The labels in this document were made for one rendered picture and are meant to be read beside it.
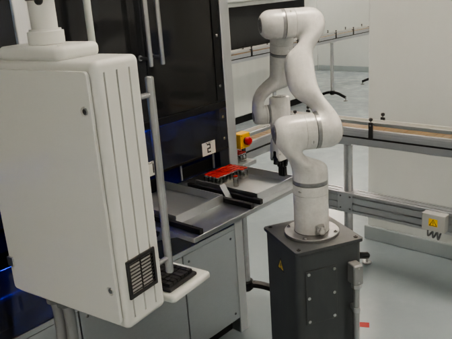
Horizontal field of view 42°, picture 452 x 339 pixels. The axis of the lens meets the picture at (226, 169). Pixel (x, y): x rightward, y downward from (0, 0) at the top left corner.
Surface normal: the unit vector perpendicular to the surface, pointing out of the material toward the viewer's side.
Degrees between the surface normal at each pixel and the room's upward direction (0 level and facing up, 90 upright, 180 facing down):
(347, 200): 90
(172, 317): 90
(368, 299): 0
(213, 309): 90
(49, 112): 90
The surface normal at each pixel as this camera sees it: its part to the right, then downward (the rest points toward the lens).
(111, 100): 0.83, 0.11
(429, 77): -0.66, 0.27
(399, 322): -0.07, -0.95
